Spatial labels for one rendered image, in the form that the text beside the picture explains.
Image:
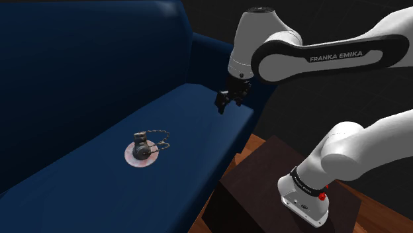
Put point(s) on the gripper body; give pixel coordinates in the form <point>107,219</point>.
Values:
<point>237,84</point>

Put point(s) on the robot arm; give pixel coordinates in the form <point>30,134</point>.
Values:
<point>280,61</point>

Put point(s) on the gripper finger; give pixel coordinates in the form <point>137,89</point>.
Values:
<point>222,100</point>
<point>240,99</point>

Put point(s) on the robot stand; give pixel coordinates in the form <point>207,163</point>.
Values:
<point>255,180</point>

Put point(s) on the dark blue sofa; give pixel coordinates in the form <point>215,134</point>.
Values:
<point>96,96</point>

